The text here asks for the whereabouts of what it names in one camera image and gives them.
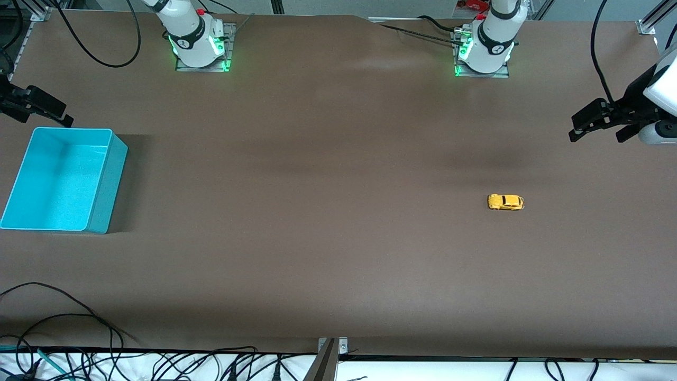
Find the yellow beetle toy car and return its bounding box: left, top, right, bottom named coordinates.
left=487, top=193, right=525, bottom=212

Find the teal plastic bin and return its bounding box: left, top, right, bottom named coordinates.
left=0, top=127, right=129, bottom=235

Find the brown table mat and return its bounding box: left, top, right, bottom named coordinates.
left=0, top=10, right=677, bottom=361

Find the aluminium frame profile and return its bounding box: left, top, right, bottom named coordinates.
left=529, top=0, right=555, bottom=22
left=637, top=0, right=677, bottom=37
left=8, top=0, right=54, bottom=67

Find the thick black looping cable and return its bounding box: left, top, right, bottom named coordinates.
left=50, top=0, right=142, bottom=69

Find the thin black cable on mat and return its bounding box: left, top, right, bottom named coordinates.
left=0, top=282, right=140, bottom=344

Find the black braided cable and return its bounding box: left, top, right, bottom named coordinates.
left=378, top=23, right=462, bottom=46

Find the teal cable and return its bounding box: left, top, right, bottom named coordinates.
left=0, top=344, right=73, bottom=381

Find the silver metal bracket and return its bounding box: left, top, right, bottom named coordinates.
left=318, top=337, right=349, bottom=355

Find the dark grey camera pole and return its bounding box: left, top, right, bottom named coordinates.
left=303, top=339, right=340, bottom=381

